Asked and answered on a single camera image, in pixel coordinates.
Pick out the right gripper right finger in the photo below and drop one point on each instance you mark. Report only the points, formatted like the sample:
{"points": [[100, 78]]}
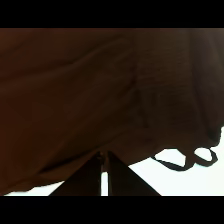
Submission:
{"points": [[125, 181]]}

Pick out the black pants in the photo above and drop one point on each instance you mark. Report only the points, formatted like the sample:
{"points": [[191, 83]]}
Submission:
{"points": [[100, 93]]}

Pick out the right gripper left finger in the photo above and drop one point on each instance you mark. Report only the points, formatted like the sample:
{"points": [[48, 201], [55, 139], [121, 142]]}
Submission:
{"points": [[85, 181]]}

